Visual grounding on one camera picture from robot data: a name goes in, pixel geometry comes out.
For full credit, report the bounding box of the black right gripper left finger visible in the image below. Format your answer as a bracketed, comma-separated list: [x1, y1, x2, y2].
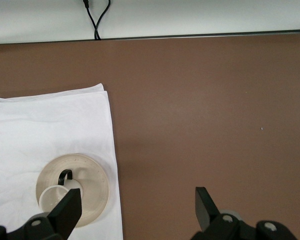
[0, 187, 83, 240]

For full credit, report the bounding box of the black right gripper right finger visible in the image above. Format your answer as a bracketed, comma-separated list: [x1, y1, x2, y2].
[189, 186, 297, 240]

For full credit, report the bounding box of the white mug black handle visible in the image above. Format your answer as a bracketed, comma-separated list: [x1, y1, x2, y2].
[38, 169, 85, 214]

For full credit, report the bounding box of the beige plate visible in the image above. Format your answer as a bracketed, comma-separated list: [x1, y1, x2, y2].
[35, 153, 110, 229]

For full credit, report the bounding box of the white cloth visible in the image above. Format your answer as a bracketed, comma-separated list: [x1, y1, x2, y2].
[0, 83, 124, 240]

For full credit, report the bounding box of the black looped cable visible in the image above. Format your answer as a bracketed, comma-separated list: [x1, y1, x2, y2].
[82, 0, 112, 41]

